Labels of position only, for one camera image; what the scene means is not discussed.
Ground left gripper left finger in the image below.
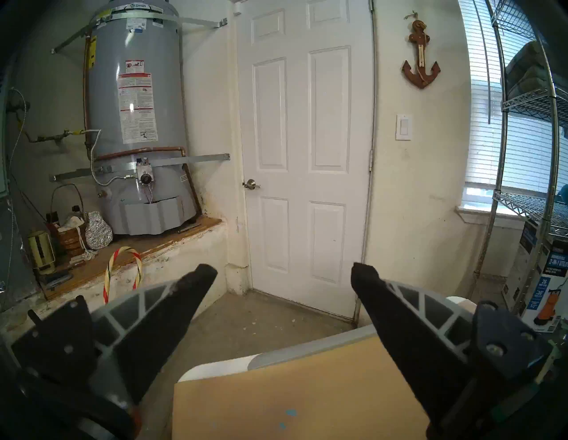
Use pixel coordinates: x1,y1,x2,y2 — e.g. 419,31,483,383
11,264,218,406

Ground brown board table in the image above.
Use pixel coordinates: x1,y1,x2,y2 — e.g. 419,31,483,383
171,335,440,440

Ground white platform with wood top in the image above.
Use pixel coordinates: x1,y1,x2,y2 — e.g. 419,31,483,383
35,217,249,311

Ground utility pump box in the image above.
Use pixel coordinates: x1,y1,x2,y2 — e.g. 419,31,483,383
501,217,568,333

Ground striped candy cane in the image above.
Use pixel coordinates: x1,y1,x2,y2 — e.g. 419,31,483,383
103,247,143,303

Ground white window blinds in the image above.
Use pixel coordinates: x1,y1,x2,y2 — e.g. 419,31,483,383
459,0,568,196

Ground brown anchor wall decoration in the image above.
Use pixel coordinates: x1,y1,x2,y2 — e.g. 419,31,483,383
402,11,441,89

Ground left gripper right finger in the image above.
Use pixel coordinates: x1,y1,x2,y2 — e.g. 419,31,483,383
351,263,553,437

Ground green cushion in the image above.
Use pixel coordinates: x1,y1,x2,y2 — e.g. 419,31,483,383
504,62,568,100

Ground gas pipe with yellow valve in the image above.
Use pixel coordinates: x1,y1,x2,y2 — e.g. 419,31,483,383
18,129,89,145

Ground white panel door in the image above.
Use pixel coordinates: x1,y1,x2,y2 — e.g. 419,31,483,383
237,0,375,320

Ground yellow metal can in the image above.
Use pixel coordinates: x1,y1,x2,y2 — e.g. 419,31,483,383
28,230,56,271

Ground metal heater strap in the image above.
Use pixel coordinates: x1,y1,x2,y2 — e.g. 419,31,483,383
49,153,230,182

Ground grey water heater tank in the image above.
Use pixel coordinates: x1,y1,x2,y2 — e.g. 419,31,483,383
84,0,198,236

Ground wicker basket with handle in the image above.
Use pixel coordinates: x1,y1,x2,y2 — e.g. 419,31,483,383
47,183,87,258

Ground white folding table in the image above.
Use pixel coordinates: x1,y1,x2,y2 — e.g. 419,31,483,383
177,296,477,384

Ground foil wrapped object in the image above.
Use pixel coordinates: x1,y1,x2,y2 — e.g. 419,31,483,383
84,211,114,250

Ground white window sill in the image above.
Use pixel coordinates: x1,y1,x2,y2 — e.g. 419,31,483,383
455,202,529,229

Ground olive cushion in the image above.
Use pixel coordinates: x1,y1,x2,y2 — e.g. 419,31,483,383
510,41,551,69

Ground chrome wire shelf rack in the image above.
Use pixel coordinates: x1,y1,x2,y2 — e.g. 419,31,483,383
466,0,568,338

